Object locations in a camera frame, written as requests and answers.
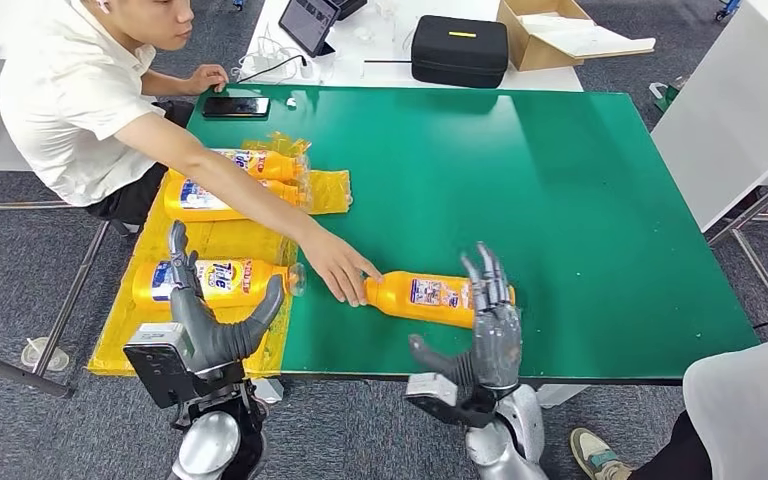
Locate orange detergent bottle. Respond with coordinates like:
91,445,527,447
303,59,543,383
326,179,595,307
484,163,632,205
210,148,310,185
162,177,309,223
132,258,307,311
364,270,516,331

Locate person's shoe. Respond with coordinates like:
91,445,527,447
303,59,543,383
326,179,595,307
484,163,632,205
569,427,634,480

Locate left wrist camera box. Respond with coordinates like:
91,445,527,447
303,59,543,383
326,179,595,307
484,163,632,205
122,322,200,410

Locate yellow taped cardboard mat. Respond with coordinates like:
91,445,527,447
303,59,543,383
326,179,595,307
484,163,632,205
87,131,353,379

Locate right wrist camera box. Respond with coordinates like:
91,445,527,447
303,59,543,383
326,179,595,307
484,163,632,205
405,372,498,429

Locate open cardboard box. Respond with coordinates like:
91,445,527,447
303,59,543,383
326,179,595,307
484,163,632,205
496,0,657,72

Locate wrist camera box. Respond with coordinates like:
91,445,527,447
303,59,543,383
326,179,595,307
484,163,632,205
405,372,498,429
122,322,200,410

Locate black tablet on stand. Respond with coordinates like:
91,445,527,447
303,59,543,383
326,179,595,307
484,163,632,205
277,0,342,59

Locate black smartphone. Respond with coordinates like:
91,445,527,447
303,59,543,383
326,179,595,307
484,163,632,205
201,97,271,119

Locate white table foot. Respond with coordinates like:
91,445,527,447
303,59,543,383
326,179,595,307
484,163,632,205
251,377,286,405
536,384,591,409

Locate person's right hand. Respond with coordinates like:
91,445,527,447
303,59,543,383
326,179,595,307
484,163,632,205
297,228,384,308

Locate white desk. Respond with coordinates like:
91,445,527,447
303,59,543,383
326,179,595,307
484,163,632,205
650,0,768,233

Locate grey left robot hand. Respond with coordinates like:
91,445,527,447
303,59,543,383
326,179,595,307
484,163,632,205
167,220,286,374

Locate person's left hand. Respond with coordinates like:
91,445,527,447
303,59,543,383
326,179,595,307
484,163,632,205
185,64,230,96

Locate clear plastic cup lid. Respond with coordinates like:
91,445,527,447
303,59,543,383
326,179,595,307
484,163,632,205
20,337,71,372

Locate black zipped carry case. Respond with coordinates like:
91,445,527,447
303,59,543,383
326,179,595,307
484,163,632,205
411,14,510,89

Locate white cable bundle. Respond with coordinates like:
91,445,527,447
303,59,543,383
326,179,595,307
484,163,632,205
231,26,326,86

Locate metal desk frame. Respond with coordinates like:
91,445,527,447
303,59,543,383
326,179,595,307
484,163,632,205
705,158,768,333

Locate white sheet in box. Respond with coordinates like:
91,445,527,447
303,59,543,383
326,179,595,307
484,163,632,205
519,13,657,60

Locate person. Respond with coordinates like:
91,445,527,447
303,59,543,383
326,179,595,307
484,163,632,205
0,0,384,308
629,333,768,480

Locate metal frame with legs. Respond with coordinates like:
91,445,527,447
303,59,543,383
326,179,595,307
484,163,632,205
0,201,110,401

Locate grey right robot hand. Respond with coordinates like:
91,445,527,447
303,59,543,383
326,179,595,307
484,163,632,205
408,241,524,393

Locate black electronic device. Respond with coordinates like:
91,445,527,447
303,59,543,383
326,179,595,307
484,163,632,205
327,0,369,21

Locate green and white floor object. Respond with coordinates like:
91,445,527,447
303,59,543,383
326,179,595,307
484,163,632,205
648,74,687,113

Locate white table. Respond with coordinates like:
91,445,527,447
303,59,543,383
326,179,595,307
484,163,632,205
231,0,584,93

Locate black charging cable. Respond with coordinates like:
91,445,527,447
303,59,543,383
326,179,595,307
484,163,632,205
236,55,308,85

